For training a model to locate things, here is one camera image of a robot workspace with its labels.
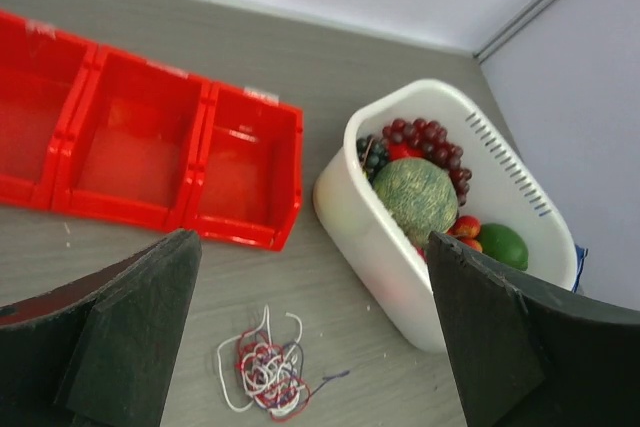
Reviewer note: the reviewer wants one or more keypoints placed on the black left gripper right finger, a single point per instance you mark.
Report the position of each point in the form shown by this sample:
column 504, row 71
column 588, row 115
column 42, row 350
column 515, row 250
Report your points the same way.
column 525, row 352

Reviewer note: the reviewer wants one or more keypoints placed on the dark blue grape bunch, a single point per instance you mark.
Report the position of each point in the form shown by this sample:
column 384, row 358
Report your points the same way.
column 373, row 155

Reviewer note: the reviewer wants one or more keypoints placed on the red fruit in basket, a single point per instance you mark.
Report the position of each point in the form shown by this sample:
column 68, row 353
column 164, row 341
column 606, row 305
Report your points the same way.
column 403, row 150

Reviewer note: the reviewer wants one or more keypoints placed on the blue chips bag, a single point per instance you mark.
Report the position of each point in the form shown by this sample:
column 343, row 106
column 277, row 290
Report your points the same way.
column 581, row 255

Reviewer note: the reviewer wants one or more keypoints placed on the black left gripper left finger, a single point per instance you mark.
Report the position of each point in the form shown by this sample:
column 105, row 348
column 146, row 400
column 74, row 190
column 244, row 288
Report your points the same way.
column 101, row 350

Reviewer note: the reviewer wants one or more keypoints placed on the white plastic fruit basket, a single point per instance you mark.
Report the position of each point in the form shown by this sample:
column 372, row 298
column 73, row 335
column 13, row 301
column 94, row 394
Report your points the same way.
column 503, row 191

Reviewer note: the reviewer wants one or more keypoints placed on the red bin right compartment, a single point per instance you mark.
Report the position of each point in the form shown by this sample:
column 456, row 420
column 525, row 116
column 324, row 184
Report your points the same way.
column 248, row 173

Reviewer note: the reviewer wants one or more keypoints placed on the red bin compartment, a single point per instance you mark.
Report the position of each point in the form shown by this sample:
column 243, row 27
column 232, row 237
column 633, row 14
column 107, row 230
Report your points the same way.
column 248, row 173
column 129, row 154
column 43, row 74

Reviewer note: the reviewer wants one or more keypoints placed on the dark red grape bunch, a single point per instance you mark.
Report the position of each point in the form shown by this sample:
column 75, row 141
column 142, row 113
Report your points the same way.
column 432, row 138

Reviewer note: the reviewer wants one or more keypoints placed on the red bin left compartment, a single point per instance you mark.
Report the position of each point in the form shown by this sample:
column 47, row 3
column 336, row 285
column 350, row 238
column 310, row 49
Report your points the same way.
column 43, row 74

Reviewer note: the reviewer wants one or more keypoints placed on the green netted melon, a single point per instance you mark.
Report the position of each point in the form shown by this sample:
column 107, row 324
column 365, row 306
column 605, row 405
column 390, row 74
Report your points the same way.
column 419, row 196

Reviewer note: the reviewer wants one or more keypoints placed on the red bin middle compartment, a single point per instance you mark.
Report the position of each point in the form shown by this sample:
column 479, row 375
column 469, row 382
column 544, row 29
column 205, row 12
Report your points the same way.
column 129, row 154

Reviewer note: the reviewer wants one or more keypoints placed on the red yellow peach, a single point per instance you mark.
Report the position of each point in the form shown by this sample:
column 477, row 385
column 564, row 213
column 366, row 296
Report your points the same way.
column 466, row 229

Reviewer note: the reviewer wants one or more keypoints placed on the green lime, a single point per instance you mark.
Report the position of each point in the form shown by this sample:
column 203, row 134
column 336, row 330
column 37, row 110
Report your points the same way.
column 504, row 245

